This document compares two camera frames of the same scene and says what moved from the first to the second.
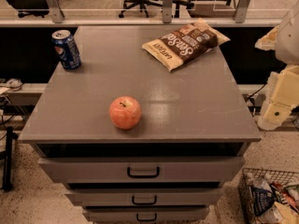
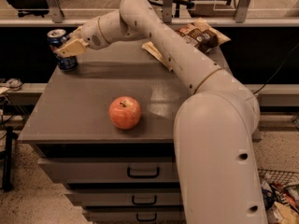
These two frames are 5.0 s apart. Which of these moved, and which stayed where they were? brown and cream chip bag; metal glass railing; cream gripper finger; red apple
Moved: cream gripper finger
Stayed: brown and cream chip bag; metal glass railing; red apple
